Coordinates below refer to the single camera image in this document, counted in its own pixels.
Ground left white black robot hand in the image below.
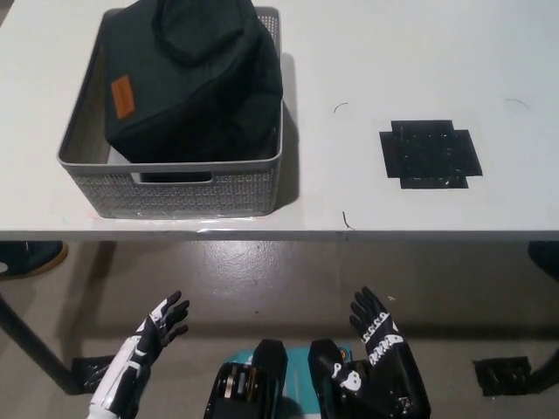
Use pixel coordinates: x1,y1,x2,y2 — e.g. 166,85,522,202
88,291,191,416

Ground dark green lunch bag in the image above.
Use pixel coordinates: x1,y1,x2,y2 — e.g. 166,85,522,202
102,0,285,165

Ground robot legs and feet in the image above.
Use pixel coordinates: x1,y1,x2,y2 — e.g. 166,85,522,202
224,347,355,419

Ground dark rounded object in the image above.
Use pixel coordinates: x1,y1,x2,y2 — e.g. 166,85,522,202
528,241,559,277

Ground dark metal table leg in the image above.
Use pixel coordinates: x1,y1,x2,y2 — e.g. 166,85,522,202
0,294,84,394

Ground black shoe tan sole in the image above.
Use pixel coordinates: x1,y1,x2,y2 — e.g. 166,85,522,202
0,240,70,279

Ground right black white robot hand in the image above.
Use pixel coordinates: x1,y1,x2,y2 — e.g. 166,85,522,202
321,285,433,419

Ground left black robot body block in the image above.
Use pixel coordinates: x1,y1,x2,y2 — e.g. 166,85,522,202
203,339,289,419

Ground grey perforated plastic basket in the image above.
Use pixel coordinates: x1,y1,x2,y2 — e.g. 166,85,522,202
56,4,285,219

